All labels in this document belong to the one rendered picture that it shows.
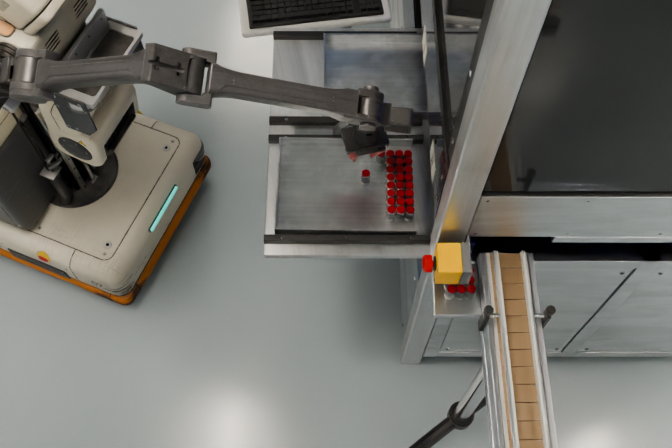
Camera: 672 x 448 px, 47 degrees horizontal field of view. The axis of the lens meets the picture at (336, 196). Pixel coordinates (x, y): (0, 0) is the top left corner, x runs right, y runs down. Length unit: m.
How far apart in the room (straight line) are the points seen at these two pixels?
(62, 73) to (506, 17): 0.93
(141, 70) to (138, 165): 1.25
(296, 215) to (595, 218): 0.70
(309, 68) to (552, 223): 0.81
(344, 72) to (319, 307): 0.95
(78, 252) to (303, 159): 0.96
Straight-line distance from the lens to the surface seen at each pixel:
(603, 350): 2.70
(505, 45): 1.20
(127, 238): 2.64
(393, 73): 2.15
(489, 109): 1.33
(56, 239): 2.70
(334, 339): 2.72
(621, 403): 2.83
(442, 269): 1.71
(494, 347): 1.77
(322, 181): 1.96
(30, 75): 1.77
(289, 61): 2.17
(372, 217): 1.91
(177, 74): 1.55
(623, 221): 1.79
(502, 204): 1.64
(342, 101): 1.62
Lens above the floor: 2.59
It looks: 62 degrees down
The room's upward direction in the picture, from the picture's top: 1 degrees clockwise
